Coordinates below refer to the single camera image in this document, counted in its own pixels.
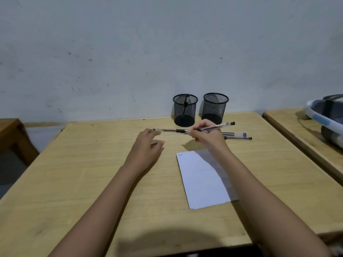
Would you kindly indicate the person's left hand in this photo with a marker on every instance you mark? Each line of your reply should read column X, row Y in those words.
column 143, row 152

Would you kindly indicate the person's right hand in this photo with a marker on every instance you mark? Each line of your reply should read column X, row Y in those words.
column 211, row 139

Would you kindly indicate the person's right thumb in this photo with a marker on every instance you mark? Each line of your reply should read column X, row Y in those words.
column 193, row 134

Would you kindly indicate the person's left thumb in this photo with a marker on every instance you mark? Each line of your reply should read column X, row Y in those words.
column 160, row 147

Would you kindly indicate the clear pen with black cap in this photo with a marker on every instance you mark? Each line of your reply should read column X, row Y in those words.
column 219, row 126
column 239, row 138

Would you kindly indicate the person's left forearm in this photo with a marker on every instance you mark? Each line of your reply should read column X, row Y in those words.
column 107, row 211

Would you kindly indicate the person's right forearm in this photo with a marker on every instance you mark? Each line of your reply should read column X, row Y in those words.
column 262, row 206

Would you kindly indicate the clear pen with black grip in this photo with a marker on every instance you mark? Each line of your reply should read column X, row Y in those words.
column 170, row 130

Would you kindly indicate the black mesh pen holder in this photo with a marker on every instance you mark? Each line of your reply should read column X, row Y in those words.
column 215, row 111
column 185, row 115

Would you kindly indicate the black pen with clip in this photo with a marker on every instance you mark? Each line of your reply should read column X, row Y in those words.
column 186, row 102

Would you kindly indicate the clear pen with blue cap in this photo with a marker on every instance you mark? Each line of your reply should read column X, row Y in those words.
column 235, row 134

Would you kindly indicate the white paper sheet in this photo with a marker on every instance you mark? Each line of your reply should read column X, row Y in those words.
column 203, row 184

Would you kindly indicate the wooden side table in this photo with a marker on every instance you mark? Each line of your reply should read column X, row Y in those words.
column 308, row 141

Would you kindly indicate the white and grey bag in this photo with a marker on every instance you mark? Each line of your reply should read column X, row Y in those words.
column 329, row 115

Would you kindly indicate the wooden stool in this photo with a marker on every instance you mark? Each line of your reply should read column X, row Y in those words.
column 13, row 136

